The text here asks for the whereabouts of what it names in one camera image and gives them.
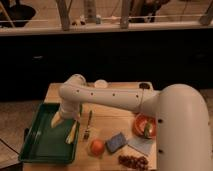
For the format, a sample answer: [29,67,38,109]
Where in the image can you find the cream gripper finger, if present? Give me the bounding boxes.
[51,112,63,128]
[66,121,78,144]

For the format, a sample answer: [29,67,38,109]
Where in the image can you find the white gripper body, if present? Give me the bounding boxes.
[59,102,81,120]

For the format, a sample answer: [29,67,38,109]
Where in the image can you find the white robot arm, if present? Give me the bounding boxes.
[51,74,213,171]

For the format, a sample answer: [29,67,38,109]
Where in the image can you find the green plastic tray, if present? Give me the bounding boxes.
[18,103,80,164]

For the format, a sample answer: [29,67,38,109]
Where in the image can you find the orange fruit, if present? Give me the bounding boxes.
[90,139,105,156]

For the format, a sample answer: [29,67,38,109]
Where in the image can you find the white round cup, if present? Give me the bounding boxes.
[94,79,108,88]

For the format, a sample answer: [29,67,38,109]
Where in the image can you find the blue sponge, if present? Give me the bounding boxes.
[106,133,127,153]

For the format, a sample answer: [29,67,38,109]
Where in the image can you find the grey cloth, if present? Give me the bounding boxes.
[127,137,154,155]

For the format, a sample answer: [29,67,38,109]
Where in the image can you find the orange bowl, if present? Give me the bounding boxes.
[132,114,156,139]

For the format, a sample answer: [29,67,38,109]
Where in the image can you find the dark red grape bunch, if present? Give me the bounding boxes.
[118,155,149,171]

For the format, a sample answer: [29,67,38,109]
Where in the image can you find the green pear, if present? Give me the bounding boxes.
[144,123,153,139]

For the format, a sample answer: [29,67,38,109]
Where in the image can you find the dark small object on table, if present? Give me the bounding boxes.
[139,83,150,89]

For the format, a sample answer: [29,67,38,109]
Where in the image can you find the green handled fork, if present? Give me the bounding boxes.
[83,110,93,140]

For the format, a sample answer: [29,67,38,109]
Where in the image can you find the wooden table frame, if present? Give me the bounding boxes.
[0,0,213,36]

